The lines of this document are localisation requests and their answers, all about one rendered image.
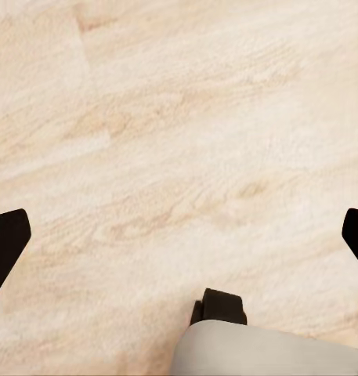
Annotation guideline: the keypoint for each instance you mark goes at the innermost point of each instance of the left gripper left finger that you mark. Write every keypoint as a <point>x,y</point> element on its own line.
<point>15,232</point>

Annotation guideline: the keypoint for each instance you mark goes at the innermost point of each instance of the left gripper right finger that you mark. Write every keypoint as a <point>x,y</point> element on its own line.
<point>350,230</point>

